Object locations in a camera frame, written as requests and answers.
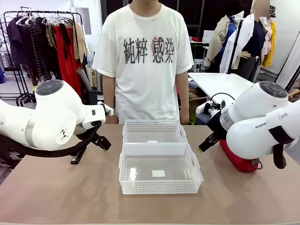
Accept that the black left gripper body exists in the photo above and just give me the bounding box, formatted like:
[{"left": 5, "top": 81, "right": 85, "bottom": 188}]
[{"left": 87, "top": 126, "right": 102, "bottom": 144}]

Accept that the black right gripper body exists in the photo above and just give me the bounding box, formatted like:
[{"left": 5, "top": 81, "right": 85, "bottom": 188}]
[{"left": 209, "top": 110, "right": 229, "bottom": 143}]

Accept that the black stapler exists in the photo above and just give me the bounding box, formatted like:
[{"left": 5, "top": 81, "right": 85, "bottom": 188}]
[{"left": 70, "top": 145, "right": 87, "bottom": 165}]

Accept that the red zip pouch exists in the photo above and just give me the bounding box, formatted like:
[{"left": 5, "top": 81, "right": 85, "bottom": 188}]
[{"left": 219, "top": 139, "right": 263, "bottom": 173}]

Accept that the person's right forearm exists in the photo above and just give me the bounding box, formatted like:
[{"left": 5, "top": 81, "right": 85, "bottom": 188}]
[{"left": 102, "top": 74, "right": 117, "bottom": 111}]

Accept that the person's left forearm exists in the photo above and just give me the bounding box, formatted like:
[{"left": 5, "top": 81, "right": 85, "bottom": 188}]
[{"left": 176, "top": 70, "right": 190, "bottom": 113}]

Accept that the person's right hand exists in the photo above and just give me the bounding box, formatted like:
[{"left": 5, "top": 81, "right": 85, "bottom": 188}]
[{"left": 105, "top": 114, "right": 119, "bottom": 124}]

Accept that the person's left hand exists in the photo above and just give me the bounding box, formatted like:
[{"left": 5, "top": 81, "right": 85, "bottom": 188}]
[{"left": 179, "top": 110, "right": 190, "bottom": 126}]

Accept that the clear storage box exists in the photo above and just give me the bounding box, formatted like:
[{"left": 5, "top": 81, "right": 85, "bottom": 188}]
[{"left": 195, "top": 110, "right": 211, "bottom": 125}]

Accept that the grey storage box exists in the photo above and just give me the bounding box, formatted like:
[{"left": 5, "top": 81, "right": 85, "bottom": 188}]
[{"left": 87, "top": 89, "right": 105, "bottom": 105}]

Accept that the white table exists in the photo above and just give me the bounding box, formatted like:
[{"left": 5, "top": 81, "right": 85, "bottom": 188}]
[{"left": 188, "top": 72, "right": 256, "bottom": 99}]

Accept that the white perforated plastic basket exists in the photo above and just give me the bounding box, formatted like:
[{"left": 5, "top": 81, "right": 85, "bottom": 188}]
[
  {"left": 119, "top": 142, "right": 204, "bottom": 195},
  {"left": 122, "top": 119, "right": 188, "bottom": 144}
]

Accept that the grey cardboard roll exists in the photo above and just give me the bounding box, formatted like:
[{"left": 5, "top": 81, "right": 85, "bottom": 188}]
[{"left": 77, "top": 67, "right": 94, "bottom": 91}]

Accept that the small white appliance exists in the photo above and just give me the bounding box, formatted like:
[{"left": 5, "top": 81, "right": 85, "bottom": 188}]
[{"left": 194, "top": 58, "right": 207, "bottom": 72}]

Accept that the person in white printed T-shirt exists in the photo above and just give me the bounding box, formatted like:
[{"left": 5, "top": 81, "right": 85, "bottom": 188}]
[{"left": 92, "top": 0, "right": 195, "bottom": 124}]

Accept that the red dress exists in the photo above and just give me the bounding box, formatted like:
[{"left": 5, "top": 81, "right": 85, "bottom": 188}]
[{"left": 53, "top": 24, "right": 83, "bottom": 97}]

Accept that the black clothes rack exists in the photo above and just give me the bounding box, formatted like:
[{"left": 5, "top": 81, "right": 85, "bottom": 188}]
[{"left": 0, "top": 6, "right": 85, "bottom": 107}]

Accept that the black tripod pole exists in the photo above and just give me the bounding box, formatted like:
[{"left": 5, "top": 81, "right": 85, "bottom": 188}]
[{"left": 226, "top": 20, "right": 243, "bottom": 75}]

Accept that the mannequin with beige coat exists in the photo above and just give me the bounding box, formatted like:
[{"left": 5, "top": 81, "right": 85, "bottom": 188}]
[{"left": 203, "top": 14, "right": 237, "bottom": 73}]

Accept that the black grid-pattern garment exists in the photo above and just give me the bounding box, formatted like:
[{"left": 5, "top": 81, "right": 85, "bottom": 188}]
[{"left": 30, "top": 17, "right": 52, "bottom": 82}]

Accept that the beige garment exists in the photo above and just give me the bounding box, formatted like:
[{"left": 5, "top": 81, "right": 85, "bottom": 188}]
[{"left": 73, "top": 22, "right": 90, "bottom": 64}]

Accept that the white shirt on mannequin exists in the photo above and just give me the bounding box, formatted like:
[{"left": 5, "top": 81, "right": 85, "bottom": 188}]
[{"left": 220, "top": 13, "right": 255, "bottom": 73}]

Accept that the yellow garment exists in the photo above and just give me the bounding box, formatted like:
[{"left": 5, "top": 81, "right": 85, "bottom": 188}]
[{"left": 262, "top": 21, "right": 277, "bottom": 68}]

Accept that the brown patterned garment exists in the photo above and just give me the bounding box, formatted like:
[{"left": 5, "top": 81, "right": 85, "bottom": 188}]
[{"left": 45, "top": 24, "right": 57, "bottom": 47}]

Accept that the dark purple coat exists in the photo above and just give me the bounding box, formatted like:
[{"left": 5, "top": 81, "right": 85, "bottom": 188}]
[{"left": 7, "top": 17, "right": 32, "bottom": 68}]

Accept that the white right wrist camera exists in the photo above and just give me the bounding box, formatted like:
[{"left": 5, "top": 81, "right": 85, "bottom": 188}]
[{"left": 196, "top": 100, "right": 222, "bottom": 117}]

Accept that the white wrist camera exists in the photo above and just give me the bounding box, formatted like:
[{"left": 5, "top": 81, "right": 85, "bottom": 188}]
[
  {"left": 196, "top": 100, "right": 222, "bottom": 117},
  {"left": 97, "top": 101, "right": 115, "bottom": 117}
]

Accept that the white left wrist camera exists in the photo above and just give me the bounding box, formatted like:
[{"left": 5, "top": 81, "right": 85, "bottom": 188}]
[{"left": 97, "top": 101, "right": 115, "bottom": 117}]

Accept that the thin black camera cable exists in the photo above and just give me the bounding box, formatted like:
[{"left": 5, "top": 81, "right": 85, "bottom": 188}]
[{"left": 210, "top": 92, "right": 236, "bottom": 104}]

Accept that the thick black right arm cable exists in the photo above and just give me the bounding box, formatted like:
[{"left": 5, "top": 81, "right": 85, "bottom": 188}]
[{"left": 268, "top": 126, "right": 296, "bottom": 169}]

